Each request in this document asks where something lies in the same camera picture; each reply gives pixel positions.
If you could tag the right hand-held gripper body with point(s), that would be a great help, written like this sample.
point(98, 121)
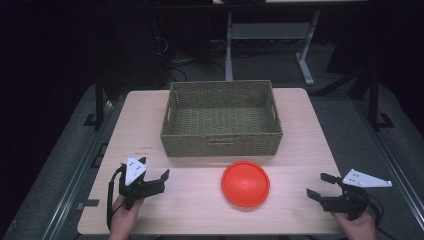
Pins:
point(350, 200)

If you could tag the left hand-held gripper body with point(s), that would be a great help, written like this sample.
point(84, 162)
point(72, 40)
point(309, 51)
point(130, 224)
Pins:
point(132, 175)

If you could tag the red round plate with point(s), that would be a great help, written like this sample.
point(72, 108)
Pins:
point(245, 184)

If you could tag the green woven basket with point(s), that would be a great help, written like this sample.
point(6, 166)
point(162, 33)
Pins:
point(220, 121)

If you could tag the person's right hand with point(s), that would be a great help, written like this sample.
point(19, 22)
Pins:
point(358, 228)

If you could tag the person's left hand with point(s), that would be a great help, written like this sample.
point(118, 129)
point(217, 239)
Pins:
point(122, 218)

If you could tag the grey metal stand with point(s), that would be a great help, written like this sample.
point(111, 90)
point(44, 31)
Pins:
point(266, 31)

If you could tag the aluminium floor rail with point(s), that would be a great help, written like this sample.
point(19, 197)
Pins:
point(78, 173)
point(390, 160)

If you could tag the black metal post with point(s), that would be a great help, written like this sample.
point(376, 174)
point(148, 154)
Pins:
point(373, 100)
point(99, 100)

